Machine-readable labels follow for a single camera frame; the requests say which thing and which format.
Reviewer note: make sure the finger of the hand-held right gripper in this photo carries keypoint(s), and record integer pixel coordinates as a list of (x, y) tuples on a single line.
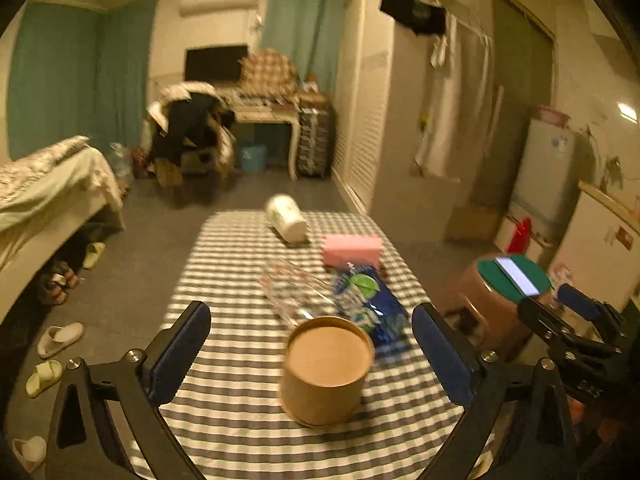
[(545, 322), (580, 302)]

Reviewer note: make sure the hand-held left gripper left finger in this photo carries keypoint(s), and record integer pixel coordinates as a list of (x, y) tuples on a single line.
[(175, 360)]

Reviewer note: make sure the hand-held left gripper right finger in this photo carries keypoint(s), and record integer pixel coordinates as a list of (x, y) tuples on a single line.
[(445, 355)]

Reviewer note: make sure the brown paper cup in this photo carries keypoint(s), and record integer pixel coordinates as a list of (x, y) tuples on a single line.
[(325, 365)]

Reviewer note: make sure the white paper cup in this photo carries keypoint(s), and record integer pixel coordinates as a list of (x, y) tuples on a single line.
[(285, 215)]

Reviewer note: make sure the smartphone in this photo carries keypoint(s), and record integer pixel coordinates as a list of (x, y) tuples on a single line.
[(520, 275)]

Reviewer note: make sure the brown plastic stool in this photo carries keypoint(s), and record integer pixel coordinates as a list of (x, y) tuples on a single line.
[(485, 310)]

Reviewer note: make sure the white cabinet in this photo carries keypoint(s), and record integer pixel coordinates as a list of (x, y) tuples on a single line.
[(600, 240)]

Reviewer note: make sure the green round lid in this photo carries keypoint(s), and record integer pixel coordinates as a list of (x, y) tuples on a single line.
[(492, 275)]

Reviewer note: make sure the blue snack packet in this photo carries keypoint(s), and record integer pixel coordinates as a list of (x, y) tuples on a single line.
[(372, 310)]

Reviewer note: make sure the red bag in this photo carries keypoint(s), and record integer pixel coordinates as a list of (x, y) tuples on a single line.
[(520, 237)]

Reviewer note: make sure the grey checkered tablecloth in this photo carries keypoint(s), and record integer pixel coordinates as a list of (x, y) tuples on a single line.
[(240, 270)]

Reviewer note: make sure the white slipper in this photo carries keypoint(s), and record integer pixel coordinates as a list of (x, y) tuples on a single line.
[(60, 339), (30, 452)]

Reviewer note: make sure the cardboard box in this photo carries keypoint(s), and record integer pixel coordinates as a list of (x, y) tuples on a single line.
[(472, 222)]

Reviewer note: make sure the green slipper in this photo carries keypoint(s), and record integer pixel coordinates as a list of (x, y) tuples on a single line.
[(44, 377), (94, 255)]

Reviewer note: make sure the white refrigerator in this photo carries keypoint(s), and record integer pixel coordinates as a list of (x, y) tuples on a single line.
[(542, 175)]

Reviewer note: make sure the pair of sneakers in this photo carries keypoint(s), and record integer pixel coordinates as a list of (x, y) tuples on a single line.
[(60, 282)]

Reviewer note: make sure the pink sponge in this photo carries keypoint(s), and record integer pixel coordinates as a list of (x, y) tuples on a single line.
[(350, 250)]

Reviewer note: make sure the pink basin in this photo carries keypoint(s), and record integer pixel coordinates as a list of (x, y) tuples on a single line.
[(554, 115)]

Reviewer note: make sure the clear water jug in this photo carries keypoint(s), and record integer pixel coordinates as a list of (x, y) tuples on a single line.
[(121, 162)]

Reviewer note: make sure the grey door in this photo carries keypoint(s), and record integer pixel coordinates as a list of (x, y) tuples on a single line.
[(522, 95)]

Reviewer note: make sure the blue bucket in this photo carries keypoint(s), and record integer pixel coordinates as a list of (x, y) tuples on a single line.
[(253, 157)]

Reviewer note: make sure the bed with green sheet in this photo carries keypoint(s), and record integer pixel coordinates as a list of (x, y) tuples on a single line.
[(45, 185)]

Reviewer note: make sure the chair piled with clothes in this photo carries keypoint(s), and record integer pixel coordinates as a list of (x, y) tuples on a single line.
[(187, 125)]

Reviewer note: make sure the white hanging garment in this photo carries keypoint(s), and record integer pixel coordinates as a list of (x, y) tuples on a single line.
[(457, 100)]

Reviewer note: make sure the dark drawer unit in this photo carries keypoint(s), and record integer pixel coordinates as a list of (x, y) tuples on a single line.
[(313, 142)]

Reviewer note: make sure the white wardrobe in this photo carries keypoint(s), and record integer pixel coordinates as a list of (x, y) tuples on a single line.
[(370, 110)]

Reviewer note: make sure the white desk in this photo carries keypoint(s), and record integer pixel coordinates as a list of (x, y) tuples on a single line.
[(265, 115)]

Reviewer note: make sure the teal curtain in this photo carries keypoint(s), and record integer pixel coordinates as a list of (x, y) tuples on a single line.
[(75, 80), (300, 25)]

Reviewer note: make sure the black television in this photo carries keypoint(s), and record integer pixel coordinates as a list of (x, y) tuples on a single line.
[(215, 62)]

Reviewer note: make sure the plaid blanket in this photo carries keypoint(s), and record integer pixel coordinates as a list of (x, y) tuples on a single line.
[(267, 72)]

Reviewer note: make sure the black hanging garment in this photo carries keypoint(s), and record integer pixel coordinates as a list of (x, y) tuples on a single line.
[(415, 10)]

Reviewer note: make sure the white air conditioner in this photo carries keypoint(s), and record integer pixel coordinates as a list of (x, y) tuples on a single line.
[(217, 1)]

